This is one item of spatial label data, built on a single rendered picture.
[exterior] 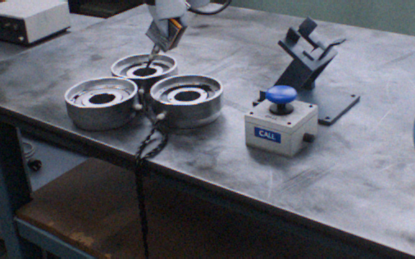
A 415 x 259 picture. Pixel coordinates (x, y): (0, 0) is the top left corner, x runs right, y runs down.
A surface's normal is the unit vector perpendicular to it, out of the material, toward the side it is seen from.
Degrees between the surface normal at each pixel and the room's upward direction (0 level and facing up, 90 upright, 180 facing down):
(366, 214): 0
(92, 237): 0
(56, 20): 90
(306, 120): 90
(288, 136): 90
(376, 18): 90
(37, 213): 0
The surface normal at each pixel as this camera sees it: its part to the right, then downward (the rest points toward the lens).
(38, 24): 0.84, 0.18
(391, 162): -0.05, -0.91
